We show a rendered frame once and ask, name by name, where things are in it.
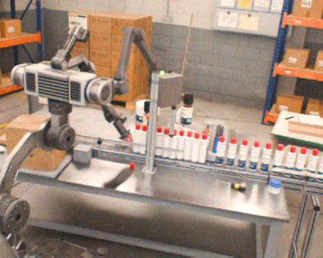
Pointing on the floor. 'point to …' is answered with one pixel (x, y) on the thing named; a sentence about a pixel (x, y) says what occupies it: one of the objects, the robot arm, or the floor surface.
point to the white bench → (302, 134)
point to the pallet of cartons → (138, 91)
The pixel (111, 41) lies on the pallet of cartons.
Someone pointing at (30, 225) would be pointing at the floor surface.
